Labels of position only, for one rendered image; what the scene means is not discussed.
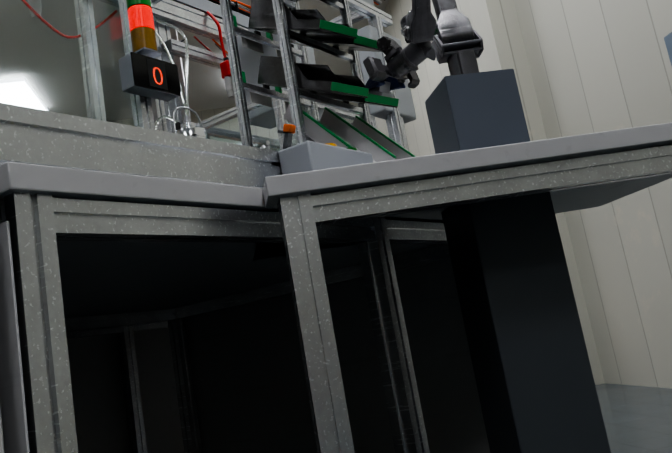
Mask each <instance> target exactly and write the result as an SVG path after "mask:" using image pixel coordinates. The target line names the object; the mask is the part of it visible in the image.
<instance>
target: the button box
mask: <svg viewBox="0 0 672 453"><path fill-rule="evenodd" d="M278 154H279V160H280V167H281V173H282V175H284V174H291V173H299V172H306V171H314V170H321V169H329V168H336V167H344V166H351V165H358V164H366V163H373V158H372V154H371V153H366V152H363V151H359V150H352V149H347V148H344V147H339V146H332V145H327V144H322V143H318V142H313V141H309V140H306V141H305V142H302V143H300V144H297V145H294V146H292V147H289V148H286V149H282V150H281V151H279V152H278Z"/></svg>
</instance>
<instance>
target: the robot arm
mask: <svg viewBox="0 0 672 453"><path fill-rule="evenodd" d="M432 2H433V6H434V10H435V13H436V17H437V22H436V19H435V17H434V16H433V14H432V12H431V0H412V9H411V11H408V14H407V15H405V16H404V17H403V18H402V19H401V20H400V24H401V28H402V30H401V35H403V36H404V38H405V41H406V43H409V44H408V45H407V46H406V47H405V48H404V49H402V47H401V46H400V45H399V44H398V43H397V42H396V41H395V40H393V39H391V38H388V37H386V36H383V37H381V38H380V39H378V40H377V41H378V42H377V47H378V49H380V50H381V51H382V52H383V53H384V54H385V55H386V56H385V57H384V58H385V60H386V63H387V65H383V64H382V62H381V60H380V59H378V58H374V57H369V56H368V57H367V58H366V59H365V60H363V64H364V66H365V68H366V71H367V73H368V75H369V79H368V81H367V83H366V85H365V87H364V88H369V90H372V89H374V88H377V87H379V86H382V85H385V82H384V80H385V79H386V81H387V82H390V83H391V86H390V91H391V90H396V89H401V88H405V84H404V82H405V80H406V79H409V80H410V82H409V83H408V88H413V89H414V88H416V87H417V86H418V85H419V82H420V79H419V77H418V75H417V73H416V71H417V70H418V69H419V68H418V65H419V64H420V63H422V62H423V61H424V60H425V59H427V58H429V59H431V60H433V61H435V58H436V59H437V61H438V63H439V64H442V63H448V68H449V72H450V76H451V75H460V74H469V73H478V72H479V68H478V63H477V59H476V58H479V57H480V55H481V54H482V52H483V50H484V46H483V39H482V38H481V36H480V35H479V34H478V33H477V32H476V31H475V30H474V29H473V28H472V25H471V23H470V20H469V18H467V17H466V16H465V15H463V14H462V13H461V12H460V11H459V10H458V8H457V4H456V1H455V0H432ZM431 41H433V42H432V43H431ZM392 57H393V58H392ZM391 58H392V59H391Z"/></svg>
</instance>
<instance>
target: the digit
mask: <svg viewBox="0 0 672 453"><path fill-rule="evenodd" d="M146 59H147V67H148V75H149V82H150V86H153V87H157V88H161V89H165V90H168V85H167V78H166V70H165V63H162V62H159V61H155V60H151V59H148V58H146Z"/></svg>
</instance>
